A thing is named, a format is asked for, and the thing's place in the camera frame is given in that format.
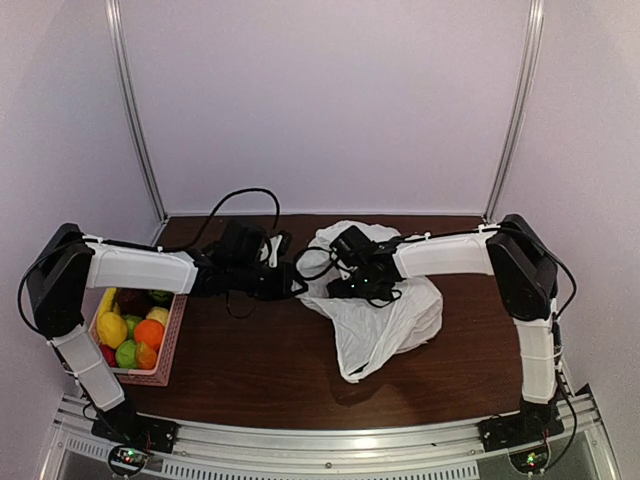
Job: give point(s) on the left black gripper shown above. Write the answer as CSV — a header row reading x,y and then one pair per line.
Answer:
x,y
281,290

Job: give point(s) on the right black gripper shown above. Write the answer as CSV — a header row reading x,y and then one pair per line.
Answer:
x,y
336,289

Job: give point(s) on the white plastic bag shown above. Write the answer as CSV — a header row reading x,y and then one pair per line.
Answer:
x,y
367,335

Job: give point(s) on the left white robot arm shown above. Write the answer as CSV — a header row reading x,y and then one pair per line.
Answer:
x,y
72,273

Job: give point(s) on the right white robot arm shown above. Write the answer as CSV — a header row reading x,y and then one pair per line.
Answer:
x,y
509,251

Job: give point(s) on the pale yellow fruit toy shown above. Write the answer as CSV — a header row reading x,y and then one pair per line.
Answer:
x,y
159,314

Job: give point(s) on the orange fruit in basket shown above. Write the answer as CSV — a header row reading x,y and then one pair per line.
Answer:
x,y
150,332

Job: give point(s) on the yellow orange fruit toy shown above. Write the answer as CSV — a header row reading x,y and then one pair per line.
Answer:
x,y
145,356

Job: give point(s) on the dark red fruit toy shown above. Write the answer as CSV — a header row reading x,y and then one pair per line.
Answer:
x,y
133,302

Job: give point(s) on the red fruit toy in basket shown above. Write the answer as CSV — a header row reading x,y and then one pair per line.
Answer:
x,y
109,355

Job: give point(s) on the green striped melon toy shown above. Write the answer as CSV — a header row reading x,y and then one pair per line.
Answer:
x,y
160,297

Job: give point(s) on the pink perforated basket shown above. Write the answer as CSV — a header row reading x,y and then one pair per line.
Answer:
x,y
159,376

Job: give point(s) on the light green apple toy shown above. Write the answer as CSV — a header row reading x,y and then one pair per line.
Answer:
x,y
125,355

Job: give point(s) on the yellow lemon toy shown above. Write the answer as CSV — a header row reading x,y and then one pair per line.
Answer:
x,y
112,330

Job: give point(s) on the yellow banana toy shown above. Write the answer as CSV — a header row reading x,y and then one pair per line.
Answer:
x,y
109,302

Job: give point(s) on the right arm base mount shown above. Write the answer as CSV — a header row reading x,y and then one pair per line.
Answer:
x,y
525,436

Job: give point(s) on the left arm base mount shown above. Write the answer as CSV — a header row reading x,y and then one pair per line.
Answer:
x,y
136,437

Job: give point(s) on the front aluminium rail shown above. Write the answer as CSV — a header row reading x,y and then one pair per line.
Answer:
x,y
452,450

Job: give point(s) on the left aluminium frame post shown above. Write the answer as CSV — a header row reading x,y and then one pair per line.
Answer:
x,y
118,40

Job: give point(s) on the aluminium frame post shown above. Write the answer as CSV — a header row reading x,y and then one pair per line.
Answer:
x,y
118,40
527,71

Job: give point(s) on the right aluminium frame post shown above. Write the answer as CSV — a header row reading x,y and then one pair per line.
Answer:
x,y
527,71

